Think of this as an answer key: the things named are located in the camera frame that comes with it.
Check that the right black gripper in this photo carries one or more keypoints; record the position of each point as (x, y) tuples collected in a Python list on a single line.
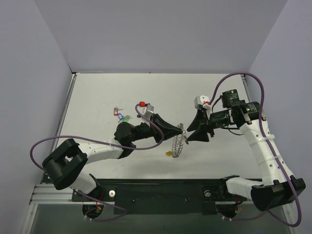
[(207, 123)]

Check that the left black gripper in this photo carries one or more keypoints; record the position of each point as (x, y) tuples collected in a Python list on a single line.
[(155, 127)]

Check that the white disc wire keyring holder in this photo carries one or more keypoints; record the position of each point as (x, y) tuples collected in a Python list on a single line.
[(178, 141)]

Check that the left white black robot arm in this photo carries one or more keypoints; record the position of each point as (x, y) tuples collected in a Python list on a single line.
[(65, 164)]

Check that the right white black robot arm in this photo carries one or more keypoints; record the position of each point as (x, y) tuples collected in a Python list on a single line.
[(278, 185)]

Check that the red tag key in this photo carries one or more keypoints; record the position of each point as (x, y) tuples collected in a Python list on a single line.
[(116, 111)]

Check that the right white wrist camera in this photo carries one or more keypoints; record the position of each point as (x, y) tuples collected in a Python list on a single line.
[(202, 103)]

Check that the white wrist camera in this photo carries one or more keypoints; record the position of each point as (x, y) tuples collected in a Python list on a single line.
[(147, 109), (202, 103)]

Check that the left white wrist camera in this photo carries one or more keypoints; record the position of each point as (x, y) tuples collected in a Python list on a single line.
[(147, 109)]

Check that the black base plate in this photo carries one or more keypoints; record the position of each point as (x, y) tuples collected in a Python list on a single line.
[(156, 207)]

